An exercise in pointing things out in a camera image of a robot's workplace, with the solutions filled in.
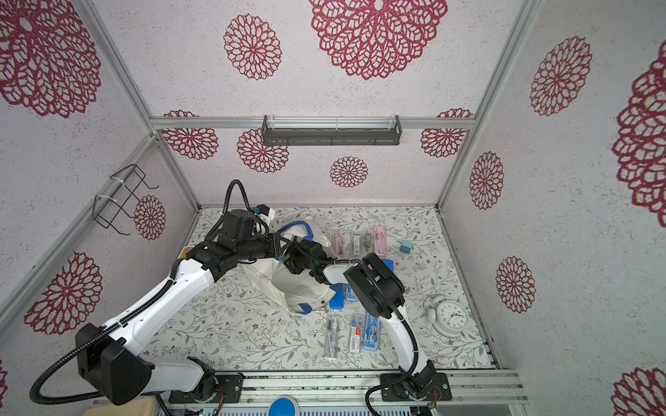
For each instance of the clear pen case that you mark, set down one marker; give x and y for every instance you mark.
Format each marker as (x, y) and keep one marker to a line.
(356, 244)

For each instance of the black wire wall rack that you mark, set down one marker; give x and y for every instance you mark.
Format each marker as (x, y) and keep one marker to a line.
(108, 207)

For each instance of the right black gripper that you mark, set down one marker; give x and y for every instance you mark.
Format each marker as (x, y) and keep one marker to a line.
(300, 255)

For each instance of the blue round button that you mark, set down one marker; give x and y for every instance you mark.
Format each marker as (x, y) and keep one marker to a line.
(284, 406)

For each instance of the clear green compass set case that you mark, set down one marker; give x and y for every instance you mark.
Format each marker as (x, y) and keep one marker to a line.
(367, 241)

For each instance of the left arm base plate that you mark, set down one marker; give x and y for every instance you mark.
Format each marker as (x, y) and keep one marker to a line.
(225, 388)

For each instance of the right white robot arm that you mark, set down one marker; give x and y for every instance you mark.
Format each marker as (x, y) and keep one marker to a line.
(381, 293)

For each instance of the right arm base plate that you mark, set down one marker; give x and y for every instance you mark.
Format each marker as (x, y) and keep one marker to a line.
(438, 389)

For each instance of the white canvas bag blue handles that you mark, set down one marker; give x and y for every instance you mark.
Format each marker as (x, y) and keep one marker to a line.
(298, 293)

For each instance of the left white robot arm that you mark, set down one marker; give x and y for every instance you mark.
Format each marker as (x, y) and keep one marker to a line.
(110, 357)

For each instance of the long blue-trim compass case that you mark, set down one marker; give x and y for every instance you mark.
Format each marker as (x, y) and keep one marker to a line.
(372, 331)

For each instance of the blue stationery case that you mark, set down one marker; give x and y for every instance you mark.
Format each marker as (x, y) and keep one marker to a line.
(389, 264)

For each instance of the pink compass clear case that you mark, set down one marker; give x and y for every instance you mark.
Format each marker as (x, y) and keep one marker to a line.
(337, 243)

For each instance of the pink clear stationery case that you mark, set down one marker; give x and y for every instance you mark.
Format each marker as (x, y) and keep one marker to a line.
(380, 241)

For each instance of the small teal cube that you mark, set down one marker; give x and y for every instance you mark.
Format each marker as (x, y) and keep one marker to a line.
(406, 247)

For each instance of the clear blue-trim compass case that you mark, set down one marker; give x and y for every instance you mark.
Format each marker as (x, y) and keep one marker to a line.
(350, 295)

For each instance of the clear case red-white label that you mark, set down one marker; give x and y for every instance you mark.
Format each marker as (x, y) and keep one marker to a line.
(356, 330)

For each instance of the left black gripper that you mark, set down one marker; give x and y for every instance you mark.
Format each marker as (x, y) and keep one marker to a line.
(273, 240)

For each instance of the white alarm clock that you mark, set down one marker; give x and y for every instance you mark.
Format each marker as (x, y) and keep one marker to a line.
(448, 317)

